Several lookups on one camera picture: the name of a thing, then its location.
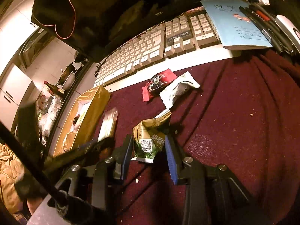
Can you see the small red candy wrapper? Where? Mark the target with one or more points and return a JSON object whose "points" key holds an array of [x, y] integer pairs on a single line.
{"points": [[157, 83]]}

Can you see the clear wrapped biscuit bar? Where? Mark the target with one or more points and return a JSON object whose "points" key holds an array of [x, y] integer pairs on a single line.
{"points": [[108, 124]]}

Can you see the blue notebook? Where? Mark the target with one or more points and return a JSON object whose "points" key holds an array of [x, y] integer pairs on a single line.
{"points": [[235, 30]]}

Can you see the black computer monitor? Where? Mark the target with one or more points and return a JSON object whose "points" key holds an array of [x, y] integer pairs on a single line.
{"points": [[95, 28]]}

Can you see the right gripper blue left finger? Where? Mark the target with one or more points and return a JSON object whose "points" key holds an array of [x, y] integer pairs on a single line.
{"points": [[122, 156]]}

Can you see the gold cardboard box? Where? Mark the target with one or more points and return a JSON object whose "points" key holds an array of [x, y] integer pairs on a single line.
{"points": [[82, 119]]}

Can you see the green gold garlic snack bag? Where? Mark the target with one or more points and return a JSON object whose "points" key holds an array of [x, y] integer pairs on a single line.
{"points": [[149, 138]]}

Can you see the dark red table cloth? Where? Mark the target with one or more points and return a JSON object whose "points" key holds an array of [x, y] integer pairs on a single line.
{"points": [[245, 115]]}

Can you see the black marker pen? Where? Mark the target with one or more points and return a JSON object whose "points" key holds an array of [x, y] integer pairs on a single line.
{"points": [[264, 29]]}

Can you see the white silver snack packet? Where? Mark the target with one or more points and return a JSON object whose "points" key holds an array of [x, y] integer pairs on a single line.
{"points": [[177, 88]]}

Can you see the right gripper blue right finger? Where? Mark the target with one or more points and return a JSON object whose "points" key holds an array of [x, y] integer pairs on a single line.
{"points": [[174, 159]]}

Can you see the beige mechanical keyboard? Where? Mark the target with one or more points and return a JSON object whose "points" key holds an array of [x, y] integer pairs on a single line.
{"points": [[187, 32]]}

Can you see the dark glass bottle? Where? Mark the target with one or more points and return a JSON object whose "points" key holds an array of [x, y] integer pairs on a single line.
{"points": [[57, 91]]}

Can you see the black wok with lid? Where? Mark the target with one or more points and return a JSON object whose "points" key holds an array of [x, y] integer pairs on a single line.
{"points": [[69, 69]]}

